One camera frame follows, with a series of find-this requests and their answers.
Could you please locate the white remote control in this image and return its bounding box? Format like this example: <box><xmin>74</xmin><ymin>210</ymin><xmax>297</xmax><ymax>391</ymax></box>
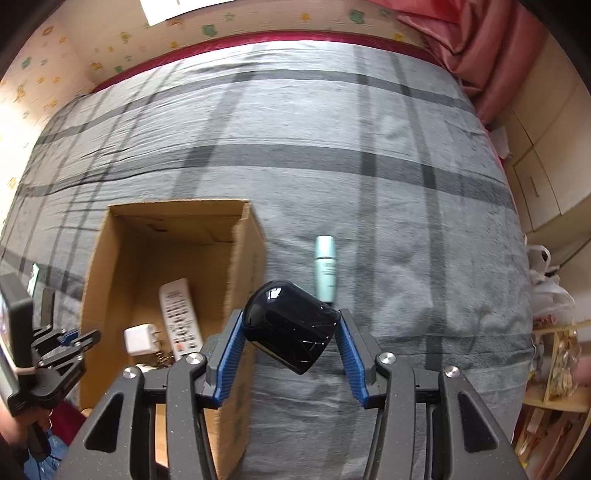
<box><xmin>158</xmin><ymin>278</ymin><xmax>204</xmax><ymax>361</ymax></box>

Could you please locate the beige cabinet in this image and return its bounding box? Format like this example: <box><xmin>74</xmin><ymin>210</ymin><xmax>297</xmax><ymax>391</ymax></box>
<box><xmin>489</xmin><ymin>32</ymin><xmax>591</xmax><ymax>250</ymax></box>

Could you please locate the person's left hand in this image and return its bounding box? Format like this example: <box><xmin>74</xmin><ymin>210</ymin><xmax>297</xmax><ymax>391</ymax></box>
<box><xmin>0</xmin><ymin>403</ymin><xmax>50</xmax><ymax>460</ymax></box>

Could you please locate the large white power adapter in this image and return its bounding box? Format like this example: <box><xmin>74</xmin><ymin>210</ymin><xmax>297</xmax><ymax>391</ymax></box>
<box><xmin>123</xmin><ymin>324</ymin><xmax>160</xmax><ymax>357</ymax></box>

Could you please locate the brown cardboard box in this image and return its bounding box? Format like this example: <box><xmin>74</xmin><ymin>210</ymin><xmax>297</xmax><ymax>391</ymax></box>
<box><xmin>58</xmin><ymin>200</ymin><xmax>266</xmax><ymax>479</ymax></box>

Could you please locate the grey plaid bed sheet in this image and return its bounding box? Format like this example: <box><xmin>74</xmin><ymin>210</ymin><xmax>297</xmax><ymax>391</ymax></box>
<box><xmin>1</xmin><ymin>34</ymin><xmax>533</xmax><ymax>479</ymax></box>

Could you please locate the wooden shelf with items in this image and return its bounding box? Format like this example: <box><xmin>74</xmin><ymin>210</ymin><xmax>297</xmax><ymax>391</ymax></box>
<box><xmin>513</xmin><ymin>319</ymin><xmax>590</xmax><ymax>479</ymax></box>

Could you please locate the phone mounted on gripper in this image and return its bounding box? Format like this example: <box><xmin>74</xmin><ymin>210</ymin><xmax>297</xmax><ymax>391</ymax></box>
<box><xmin>1</xmin><ymin>274</ymin><xmax>37</xmax><ymax>416</ymax></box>

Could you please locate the gold keychain with carabiner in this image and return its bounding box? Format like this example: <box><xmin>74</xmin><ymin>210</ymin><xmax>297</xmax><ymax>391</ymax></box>
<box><xmin>150</xmin><ymin>350</ymin><xmax>175</xmax><ymax>368</ymax></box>

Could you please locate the mint green tube bottle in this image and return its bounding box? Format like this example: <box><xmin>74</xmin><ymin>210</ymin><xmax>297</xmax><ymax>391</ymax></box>
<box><xmin>315</xmin><ymin>235</ymin><xmax>337</xmax><ymax>304</ymax></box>

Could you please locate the white plastic bag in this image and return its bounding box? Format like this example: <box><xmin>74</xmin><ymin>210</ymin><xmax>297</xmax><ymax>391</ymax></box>
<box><xmin>527</xmin><ymin>245</ymin><xmax>575</xmax><ymax>326</ymax></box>

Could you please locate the pink curtain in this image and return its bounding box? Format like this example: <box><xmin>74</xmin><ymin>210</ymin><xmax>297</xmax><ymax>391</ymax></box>
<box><xmin>379</xmin><ymin>0</ymin><xmax>549</xmax><ymax>124</ymax></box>

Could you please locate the black cylindrical cap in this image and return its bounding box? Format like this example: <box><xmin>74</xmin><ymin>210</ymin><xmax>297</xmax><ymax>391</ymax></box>
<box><xmin>242</xmin><ymin>280</ymin><xmax>341</xmax><ymax>375</ymax></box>

